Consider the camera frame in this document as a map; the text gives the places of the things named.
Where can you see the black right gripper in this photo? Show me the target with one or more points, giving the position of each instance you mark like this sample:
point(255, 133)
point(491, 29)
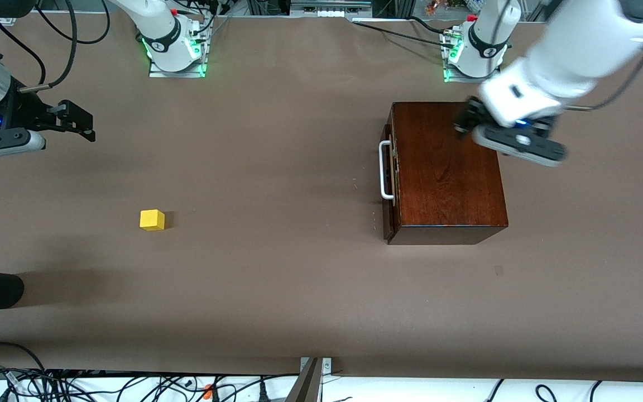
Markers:
point(24, 107)

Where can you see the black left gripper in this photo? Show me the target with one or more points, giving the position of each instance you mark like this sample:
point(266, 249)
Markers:
point(471, 114)

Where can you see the yellow cube block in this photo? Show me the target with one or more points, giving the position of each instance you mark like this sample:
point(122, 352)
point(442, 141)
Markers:
point(151, 220)

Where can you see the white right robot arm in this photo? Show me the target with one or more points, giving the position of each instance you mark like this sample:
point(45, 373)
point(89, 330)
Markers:
point(165, 33)

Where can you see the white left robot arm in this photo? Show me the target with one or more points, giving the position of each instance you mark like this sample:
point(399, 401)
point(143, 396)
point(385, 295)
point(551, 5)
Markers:
point(572, 50)

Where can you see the dark wooden drawer cabinet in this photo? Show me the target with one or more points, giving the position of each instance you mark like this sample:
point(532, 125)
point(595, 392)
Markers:
point(444, 178)

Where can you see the small copper coloured part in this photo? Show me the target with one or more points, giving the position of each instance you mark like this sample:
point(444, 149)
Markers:
point(432, 8)

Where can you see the grey metal rack device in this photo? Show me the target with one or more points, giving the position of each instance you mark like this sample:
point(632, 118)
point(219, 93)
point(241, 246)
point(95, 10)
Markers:
point(327, 4)

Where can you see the brown paper table cover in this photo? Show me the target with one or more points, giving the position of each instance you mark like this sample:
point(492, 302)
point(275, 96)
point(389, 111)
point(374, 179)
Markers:
point(299, 279)

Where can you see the small orange clip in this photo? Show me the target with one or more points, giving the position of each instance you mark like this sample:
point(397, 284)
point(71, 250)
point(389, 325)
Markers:
point(208, 390)

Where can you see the silver bracket plate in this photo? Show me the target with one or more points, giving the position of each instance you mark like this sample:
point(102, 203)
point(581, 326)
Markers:
point(327, 365)

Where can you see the dark grey metal post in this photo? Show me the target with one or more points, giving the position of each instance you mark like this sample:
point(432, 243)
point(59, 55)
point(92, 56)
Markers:
point(306, 385)

